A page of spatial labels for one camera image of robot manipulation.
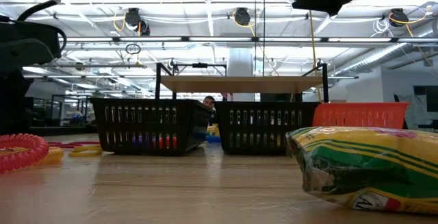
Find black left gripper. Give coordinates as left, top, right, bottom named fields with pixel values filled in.
left=0, top=14, right=68, bottom=136

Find yellow coil keychain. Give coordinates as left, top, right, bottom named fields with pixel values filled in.
left=36, top=147, right=65, bottom=166

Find red rubber band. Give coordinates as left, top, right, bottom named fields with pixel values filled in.
left=47, top=140, right=102, bottom=149

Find black slotted plastic basket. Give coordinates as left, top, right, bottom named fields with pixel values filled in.
left=214, top=101, right=321, bottom=156
left=89, top=97, right=212, bottom=157

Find yellow green crayon pack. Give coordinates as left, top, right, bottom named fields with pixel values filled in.
left=206, top=123, right=220, bottom=138
left=285, top=125, right=438, bottom=214

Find dark background table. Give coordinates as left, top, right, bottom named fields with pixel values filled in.
left=29, top=124, right=96, bottom=137

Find yellow rubber band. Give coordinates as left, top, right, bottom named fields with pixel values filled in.
left=67, top=144, right=103, bottom=158

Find white globe lamp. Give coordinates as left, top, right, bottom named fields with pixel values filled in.
left=330, top=85, right=350, bottom=102

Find orange slotted plastic basket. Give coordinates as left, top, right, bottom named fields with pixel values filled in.
left=311, top=101, right=411, bottom=129

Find wooden shelf riser black legs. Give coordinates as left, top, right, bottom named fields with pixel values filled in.
left=155, top=61, right=331, bottom=103

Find grey draped cover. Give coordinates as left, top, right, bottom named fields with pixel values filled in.
left=393, top=92, right=428, bottom=129

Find black computer monitor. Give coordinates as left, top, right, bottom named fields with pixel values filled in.
left=426, top=86, right=438, bottom=112

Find person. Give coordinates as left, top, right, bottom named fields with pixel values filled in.
left=203, top=95, right=217, bottom=110

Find orange coil keychain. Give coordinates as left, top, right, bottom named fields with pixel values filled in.
left=0, top=133, right=50, bottom=174

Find yellow hanging cable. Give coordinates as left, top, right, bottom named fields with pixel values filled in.
left=309, top=10, right=322, bottom=102

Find black ceiling cable reel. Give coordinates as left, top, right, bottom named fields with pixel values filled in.
left=233, top=7, right=252, bottom=26
left=389, top=8, right=410, bottom=27
left=123, top=7, right=151, bottom=36

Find silver ventilation duct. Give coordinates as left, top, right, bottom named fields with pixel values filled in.
left=333, top=20, right=438, bottom=77

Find red coil keychain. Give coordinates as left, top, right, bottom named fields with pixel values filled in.
left=150, top=134, right=179, bottom=149

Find long ceiling light rail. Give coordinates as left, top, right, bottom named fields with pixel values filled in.
left=64, top=36, right=438, bottom=44

